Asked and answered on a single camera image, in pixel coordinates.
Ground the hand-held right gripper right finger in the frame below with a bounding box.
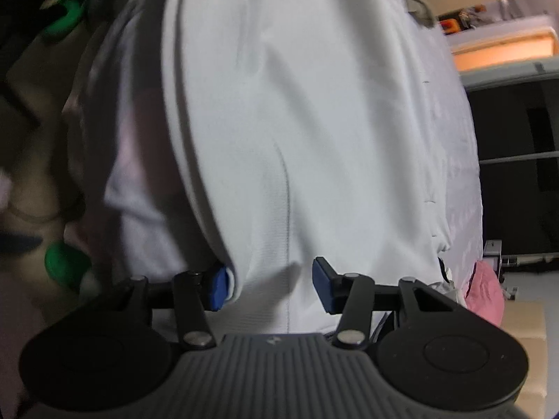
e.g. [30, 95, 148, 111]
[312, 256, 455, 350]

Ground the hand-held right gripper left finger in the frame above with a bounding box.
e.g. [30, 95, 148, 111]
[109, 266, 230, 351]

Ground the white shirt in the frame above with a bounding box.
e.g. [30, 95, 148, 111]
[63, 0, 457, 342]

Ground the green plastic object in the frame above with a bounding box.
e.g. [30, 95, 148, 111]
[44, 242, 93, 292]
[41, 0, 93, 43]

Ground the pink pillow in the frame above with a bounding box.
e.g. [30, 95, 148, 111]
[464, 260, 506, 326]

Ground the white side table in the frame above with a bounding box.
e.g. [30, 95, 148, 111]
[482, 239, 521, 300]

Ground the polka dot bed duvet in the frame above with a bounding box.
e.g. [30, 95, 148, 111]
[421, 22, 485, 271]

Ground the black wardrobe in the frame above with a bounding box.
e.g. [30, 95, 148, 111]
[462, 69, 559, 263]

